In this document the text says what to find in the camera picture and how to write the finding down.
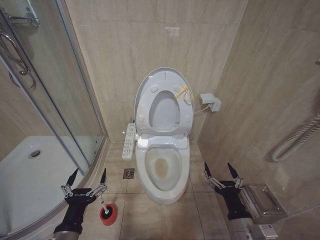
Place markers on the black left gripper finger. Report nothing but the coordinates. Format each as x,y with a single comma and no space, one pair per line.
70,182
103,181

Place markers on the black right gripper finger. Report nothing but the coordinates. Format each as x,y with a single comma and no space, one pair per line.
208,175
236,176

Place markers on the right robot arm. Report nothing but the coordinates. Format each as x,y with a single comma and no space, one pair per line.
240,230

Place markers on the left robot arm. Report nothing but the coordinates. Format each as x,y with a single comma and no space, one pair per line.
66,236

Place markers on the white toilet brush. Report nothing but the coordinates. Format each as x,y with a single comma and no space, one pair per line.
105,207

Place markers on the red toilet brush holder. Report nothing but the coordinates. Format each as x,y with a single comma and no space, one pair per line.
110,217

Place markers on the white toilet bowl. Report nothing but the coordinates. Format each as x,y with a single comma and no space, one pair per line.
150,143

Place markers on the metal floor drain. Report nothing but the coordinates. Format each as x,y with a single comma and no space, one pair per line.
128,173

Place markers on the white shower tray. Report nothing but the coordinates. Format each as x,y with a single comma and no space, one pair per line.
25,190

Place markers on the chrome shower tray drain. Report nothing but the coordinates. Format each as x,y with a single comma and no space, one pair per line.
35,153

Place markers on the white bidet control panel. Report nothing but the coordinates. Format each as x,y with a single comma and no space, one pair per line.
128,142

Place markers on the grey wall power box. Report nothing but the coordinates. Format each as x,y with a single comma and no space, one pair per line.
210,101

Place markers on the glass shower enclosure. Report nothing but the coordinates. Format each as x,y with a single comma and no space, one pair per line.
62,82

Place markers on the chrome shower wall fixture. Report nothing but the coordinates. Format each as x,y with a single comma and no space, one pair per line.
27,17

